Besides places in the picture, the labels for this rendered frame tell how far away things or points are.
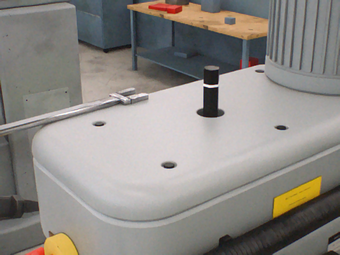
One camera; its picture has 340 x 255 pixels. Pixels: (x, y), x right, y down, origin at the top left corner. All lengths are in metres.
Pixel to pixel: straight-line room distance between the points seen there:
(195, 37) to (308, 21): 6.60
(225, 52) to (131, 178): 6.43
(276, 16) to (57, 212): 0.42
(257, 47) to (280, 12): 5.72
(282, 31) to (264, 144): 0.23
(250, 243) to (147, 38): 7.74
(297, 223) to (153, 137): 0.20
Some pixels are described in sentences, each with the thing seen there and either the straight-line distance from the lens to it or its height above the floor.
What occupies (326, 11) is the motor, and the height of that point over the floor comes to 2.01.
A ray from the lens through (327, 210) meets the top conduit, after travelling 0.68.
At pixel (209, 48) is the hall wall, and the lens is 7.16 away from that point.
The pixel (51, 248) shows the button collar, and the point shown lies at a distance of 0.65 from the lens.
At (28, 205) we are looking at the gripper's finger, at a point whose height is 1.49.
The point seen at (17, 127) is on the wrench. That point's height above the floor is 1.90.
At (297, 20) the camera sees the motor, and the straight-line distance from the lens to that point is 0.78.
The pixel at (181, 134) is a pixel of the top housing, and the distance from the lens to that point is 0.64.
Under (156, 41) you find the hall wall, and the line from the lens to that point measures 8.12.
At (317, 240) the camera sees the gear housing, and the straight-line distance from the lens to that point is 0.79.
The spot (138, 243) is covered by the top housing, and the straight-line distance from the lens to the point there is 0.54.
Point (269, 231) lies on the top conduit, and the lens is 0.62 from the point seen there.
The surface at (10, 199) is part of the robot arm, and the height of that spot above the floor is 1.51.
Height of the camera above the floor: 2.15
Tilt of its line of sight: 23 degrees down
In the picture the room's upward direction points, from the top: 1 degrees counter-clockwise
